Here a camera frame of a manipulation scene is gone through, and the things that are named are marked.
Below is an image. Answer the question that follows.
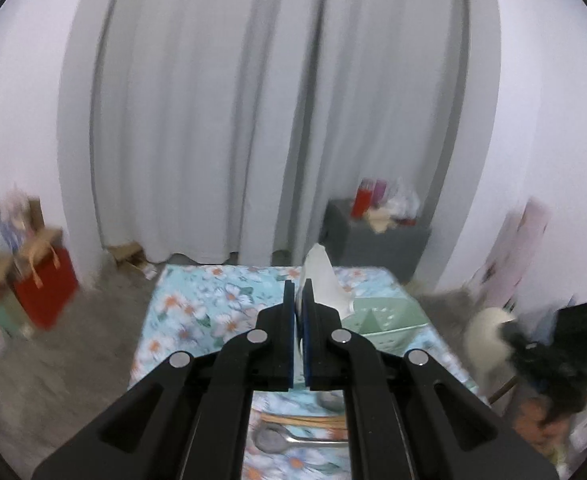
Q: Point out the wooden chopstick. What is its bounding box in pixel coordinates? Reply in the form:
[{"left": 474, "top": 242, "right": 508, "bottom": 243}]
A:
[{"left": 260, "top": 412, "right": 347, "bottom": 430}]

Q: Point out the beige silicone spatula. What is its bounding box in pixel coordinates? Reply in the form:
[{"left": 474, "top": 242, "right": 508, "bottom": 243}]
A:
[{"left": 295, "top": 244, "right": 353, "bottom": 318}]

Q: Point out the mint green utensil holder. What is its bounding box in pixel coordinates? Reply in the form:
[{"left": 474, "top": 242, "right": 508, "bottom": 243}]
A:
[{"left": 342, "top": 297, "right": 429, "bottom": 354}]

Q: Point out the pink floral paper roll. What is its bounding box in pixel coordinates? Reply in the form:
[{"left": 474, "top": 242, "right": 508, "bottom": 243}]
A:
[{"left": 469, "top": 198, "right": 551, "bottom": 308}]

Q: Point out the floral blue tablecloth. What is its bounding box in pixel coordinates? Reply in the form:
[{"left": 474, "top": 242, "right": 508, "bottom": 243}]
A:
[{"left": 129, "top": 264, "right": 481, "bottom": 479}]

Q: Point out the small cardboard box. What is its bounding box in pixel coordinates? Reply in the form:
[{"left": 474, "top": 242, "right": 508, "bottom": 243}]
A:
[{"left": 106, "top": 242, "right": 145, "bottom": 266}]

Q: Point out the dark grey side cabinet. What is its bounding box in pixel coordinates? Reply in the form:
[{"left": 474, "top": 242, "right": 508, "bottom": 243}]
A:
[{"left": 318, "top": 200, "right": 430, "bottom": 284}]

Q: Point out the red gift bag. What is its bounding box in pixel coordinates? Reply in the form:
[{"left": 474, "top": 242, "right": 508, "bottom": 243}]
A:
[{"left": 13, "top": 244, "right": 79, "bottom": 330}]

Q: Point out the brown paper roll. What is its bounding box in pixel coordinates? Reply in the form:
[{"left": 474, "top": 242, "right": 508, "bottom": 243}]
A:
[{"left": 363, "top": 208, "right": 393, "bottom": 234}]

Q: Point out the teal gift box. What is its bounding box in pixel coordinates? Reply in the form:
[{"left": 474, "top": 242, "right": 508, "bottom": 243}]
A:
[{"left": 0, "top": 292, "right": 31, "bottom": 338}]

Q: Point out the white plastic bag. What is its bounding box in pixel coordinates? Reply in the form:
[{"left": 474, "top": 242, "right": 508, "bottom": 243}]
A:
[{"left": 385, "top": 179, "right": 420, "bottom": 220}]

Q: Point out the red thermos bottle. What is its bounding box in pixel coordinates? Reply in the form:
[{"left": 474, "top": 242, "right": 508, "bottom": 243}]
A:
[{"left": 351, "top": 178, "right": 375, "bottom": 219}]

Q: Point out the purple cup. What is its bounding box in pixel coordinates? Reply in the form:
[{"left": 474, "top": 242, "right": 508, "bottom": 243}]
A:
[{"left": 371, "top": 179, "right": 388, "bottom": 208}]

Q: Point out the cardboard box with clutter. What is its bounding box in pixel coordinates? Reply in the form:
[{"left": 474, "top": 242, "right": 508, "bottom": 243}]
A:
[{"left": 0, "top": 188, "right": 62, "bottom": 282}]

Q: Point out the grey curtain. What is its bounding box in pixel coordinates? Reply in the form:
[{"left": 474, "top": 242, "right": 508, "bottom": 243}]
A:
[{"left": 92, "top": 0, "right": 467, "bottom": 264}]

